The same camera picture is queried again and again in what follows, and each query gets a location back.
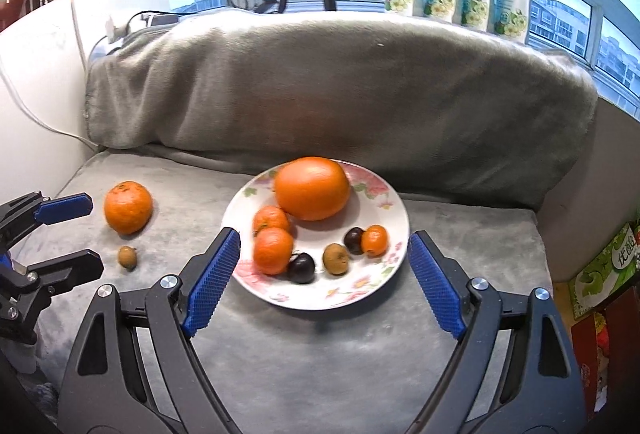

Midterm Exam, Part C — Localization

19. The brown kiwi fruit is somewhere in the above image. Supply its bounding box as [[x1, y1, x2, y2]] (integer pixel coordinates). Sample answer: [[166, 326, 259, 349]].
[[322, 243, 350, 276], [116, 246, 138, 272]]

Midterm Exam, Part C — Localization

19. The large rough orange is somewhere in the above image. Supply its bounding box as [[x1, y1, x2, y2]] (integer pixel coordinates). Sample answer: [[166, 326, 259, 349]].
[[103, 180, 153, 236]]

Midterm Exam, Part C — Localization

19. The medium mandarin orange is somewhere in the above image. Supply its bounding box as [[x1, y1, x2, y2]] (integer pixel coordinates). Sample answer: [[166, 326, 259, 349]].
[[253, 227, 294, 276]]

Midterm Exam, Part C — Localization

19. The tiny kumquat orange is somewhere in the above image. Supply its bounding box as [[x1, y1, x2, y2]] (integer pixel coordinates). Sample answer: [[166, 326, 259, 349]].
[[360, 225, 388, 258]]

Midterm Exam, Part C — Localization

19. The dark plum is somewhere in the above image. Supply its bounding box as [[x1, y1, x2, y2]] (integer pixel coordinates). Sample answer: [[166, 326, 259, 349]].
[[343, 227, 364, 256], [286, 252, 316, 284]]

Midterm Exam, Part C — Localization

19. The small tangerine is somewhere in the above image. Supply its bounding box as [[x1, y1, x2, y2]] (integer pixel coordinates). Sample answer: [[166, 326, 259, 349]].
[[252, 206, 291, 236]]

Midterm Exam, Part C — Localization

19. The smooth navel orange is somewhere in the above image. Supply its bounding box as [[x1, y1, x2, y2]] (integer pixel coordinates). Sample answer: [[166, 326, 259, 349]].
[[273, 157, 350, 222]]

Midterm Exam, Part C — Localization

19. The red carton box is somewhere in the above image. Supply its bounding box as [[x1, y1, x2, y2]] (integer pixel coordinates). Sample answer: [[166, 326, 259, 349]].
[[570, 286, 639, 419]]

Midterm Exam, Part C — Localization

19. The green snack box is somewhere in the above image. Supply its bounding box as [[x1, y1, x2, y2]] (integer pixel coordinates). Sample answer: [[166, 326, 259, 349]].
[[568, 223, 639, 320]]

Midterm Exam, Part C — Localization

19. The floral white plate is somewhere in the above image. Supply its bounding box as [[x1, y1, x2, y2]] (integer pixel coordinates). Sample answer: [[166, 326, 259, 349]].
[[221, 161, 410, 312]]

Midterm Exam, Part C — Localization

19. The grey fleece blanket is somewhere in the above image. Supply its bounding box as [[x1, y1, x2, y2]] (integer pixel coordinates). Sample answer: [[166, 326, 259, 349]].
[[1, 1, 598, 433]]

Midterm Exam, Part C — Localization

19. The white cable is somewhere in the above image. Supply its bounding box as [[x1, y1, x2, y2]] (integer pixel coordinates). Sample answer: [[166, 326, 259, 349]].
[[0, 38, 109, 150]]

